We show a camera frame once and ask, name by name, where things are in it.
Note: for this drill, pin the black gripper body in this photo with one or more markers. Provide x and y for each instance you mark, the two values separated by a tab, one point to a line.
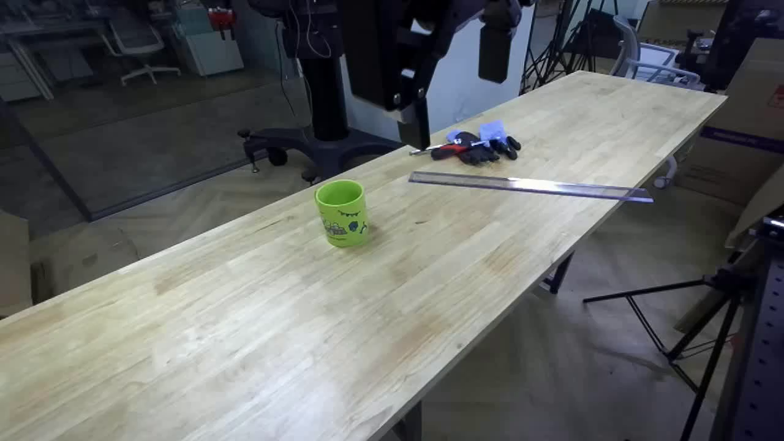
495	45

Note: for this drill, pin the green plastic printed cup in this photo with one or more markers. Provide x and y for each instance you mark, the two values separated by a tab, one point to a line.
343	219

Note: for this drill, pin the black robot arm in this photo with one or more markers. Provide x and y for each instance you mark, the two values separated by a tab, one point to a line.
384	50

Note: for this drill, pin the white panel board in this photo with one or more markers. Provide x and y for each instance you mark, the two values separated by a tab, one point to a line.
456	82

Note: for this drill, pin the black light stand tripod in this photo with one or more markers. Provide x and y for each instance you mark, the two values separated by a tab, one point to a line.
564	45

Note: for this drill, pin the black and blue work glove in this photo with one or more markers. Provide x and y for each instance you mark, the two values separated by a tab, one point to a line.
481	151

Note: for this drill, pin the black table leg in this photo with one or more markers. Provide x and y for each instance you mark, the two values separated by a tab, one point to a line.
560	272

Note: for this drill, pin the large cardboard box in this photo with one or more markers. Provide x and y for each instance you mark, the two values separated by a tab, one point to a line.
738	124

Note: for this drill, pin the white cabinet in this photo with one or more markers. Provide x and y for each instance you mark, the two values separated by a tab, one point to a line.
210	50

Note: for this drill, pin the white office chair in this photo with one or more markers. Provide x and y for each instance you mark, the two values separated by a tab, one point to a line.
139	40

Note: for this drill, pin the dark floor mat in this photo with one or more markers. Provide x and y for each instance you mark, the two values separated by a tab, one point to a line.
132	148

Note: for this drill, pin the black perforated metal panel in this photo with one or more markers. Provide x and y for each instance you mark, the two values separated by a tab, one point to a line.
760	350

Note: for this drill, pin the small cardboard box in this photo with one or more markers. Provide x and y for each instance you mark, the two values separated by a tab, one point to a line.
13	266

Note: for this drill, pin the black upright bracket post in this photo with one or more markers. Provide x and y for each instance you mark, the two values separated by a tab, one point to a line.
422	124

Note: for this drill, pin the grey metal frame chair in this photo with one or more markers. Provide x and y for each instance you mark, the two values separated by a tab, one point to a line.
657	65

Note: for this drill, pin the black wheeled pedestal stand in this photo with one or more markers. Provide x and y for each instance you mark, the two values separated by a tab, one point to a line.
328	98

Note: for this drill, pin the black camera tripod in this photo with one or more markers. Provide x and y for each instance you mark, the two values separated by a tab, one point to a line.
695	326

